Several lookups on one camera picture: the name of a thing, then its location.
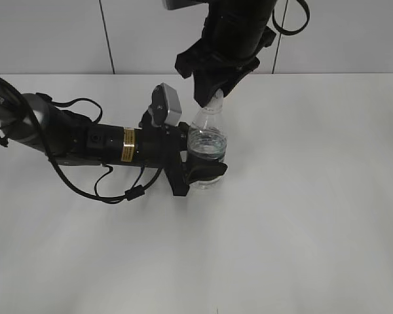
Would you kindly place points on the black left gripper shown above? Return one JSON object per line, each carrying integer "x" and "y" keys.
{"x": 161, "y": 147}

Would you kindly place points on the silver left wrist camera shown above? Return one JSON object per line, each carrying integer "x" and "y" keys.
{"x": 165, "y": 107}

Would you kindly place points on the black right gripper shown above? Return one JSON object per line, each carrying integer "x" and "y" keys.
{"x": 233, "y": 34}

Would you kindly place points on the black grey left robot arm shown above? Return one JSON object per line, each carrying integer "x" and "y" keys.
{"x": 72, "y": 139}

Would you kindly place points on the clear Cestbon water bottle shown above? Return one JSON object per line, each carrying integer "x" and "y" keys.
{"x": 207, "y": 138}

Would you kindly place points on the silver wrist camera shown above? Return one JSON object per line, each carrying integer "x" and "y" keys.
{"x": 165, "y": 107}
{"x": 180, "y": 4}

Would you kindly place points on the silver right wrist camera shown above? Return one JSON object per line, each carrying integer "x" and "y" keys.
{"x": 180, "y": 4}

